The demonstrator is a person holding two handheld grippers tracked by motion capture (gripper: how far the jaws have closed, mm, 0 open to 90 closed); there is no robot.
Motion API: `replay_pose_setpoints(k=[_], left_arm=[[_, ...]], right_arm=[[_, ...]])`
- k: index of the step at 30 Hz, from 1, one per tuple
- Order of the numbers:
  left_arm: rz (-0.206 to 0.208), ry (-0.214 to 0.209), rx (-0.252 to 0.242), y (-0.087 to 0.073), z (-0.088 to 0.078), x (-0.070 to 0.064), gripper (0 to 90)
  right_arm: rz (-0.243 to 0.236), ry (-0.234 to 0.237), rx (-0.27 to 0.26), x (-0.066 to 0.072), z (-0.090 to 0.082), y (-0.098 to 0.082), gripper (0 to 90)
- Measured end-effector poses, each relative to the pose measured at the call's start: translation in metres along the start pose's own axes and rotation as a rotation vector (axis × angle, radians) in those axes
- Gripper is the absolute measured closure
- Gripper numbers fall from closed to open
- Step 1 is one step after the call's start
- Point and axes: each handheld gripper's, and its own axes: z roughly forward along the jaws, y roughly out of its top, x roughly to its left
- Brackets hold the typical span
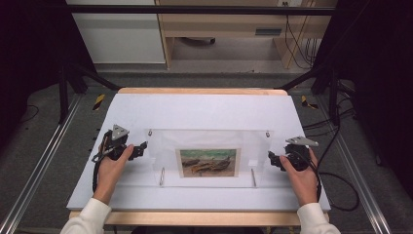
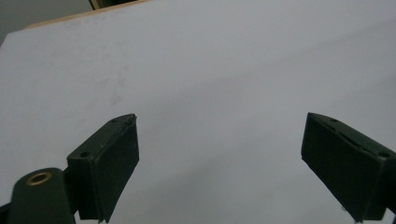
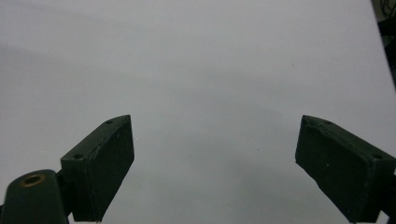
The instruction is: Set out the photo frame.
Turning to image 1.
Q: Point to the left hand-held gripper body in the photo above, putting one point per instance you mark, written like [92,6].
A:
[119,132]

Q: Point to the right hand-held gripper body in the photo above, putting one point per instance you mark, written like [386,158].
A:
[300,141]

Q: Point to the clear acrylic picture frame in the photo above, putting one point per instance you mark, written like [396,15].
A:
[162,146]

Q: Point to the boat painting print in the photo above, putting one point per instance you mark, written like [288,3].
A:
[207,162]

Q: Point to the person's right hand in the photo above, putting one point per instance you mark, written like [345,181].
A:
[305,185]

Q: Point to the person's left hand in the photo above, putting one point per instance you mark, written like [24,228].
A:
[108,177]

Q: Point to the yellow black tape strip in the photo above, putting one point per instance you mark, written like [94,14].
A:
[99,101]

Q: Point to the yellow clamp right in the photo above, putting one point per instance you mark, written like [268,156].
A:
[305,102]

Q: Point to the black metal stand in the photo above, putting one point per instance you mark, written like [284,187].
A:
[333,97]
[64,97]

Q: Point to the white foam board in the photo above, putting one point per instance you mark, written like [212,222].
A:
[195,110]

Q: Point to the wooden table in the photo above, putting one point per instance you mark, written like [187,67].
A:
[201,218]

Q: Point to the white cabinet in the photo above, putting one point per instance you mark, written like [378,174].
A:
[120,39]

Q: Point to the black curtain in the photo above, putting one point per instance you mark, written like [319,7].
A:
[380,81]
[29,48]

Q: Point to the wooden desk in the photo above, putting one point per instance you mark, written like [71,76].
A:
[224,24]

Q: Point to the black horizontal bar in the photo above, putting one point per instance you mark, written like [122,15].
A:
[195,10]

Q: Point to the aluminium rail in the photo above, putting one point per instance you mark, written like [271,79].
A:
[367,201]
[39,165]

